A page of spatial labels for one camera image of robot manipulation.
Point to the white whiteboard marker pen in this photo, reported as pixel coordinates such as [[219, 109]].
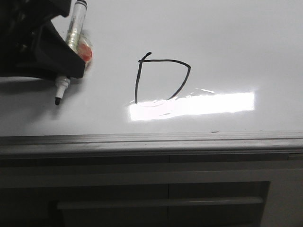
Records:
[[62, 82]]

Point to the white cabinet with drawers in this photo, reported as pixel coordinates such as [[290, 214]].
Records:
[[218, 191]]

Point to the red round magnet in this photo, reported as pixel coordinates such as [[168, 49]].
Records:
[[85, 49]]

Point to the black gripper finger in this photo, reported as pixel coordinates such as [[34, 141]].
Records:
[[30, 45]]

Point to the white whiteboard with aluminium frame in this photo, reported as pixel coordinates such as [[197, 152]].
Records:
[[169, 77]]

